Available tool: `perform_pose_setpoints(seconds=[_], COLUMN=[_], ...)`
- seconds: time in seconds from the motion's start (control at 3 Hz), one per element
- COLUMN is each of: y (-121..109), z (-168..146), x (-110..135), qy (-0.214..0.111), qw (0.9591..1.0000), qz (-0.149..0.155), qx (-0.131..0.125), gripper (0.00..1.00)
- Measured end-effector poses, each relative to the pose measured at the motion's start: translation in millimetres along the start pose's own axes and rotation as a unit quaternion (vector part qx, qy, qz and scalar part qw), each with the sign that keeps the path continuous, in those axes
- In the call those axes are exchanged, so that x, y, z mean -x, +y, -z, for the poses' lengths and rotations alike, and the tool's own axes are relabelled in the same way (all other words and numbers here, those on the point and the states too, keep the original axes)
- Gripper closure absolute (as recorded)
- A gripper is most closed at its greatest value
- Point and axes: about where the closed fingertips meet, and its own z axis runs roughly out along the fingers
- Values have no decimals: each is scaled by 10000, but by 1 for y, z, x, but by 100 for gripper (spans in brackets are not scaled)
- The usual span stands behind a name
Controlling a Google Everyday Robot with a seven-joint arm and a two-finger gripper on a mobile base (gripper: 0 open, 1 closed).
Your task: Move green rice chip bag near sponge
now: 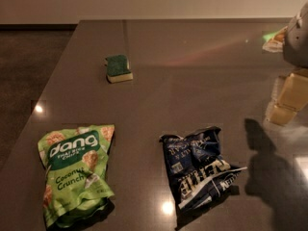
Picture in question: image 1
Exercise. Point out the dark blue chip bag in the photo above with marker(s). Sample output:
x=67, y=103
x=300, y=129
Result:
x=196, y=172

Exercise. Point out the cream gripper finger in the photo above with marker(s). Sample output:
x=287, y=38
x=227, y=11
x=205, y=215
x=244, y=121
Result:
x=274, y=41
x=289, y=96

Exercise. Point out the green rice chip bag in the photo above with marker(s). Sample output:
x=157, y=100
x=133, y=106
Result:
x=75, y=162

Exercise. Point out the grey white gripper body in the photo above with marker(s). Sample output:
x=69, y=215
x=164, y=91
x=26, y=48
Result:
x=296, y=43

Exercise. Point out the green and yellow sponge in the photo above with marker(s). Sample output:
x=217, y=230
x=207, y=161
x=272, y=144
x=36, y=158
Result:
x=118, y=69

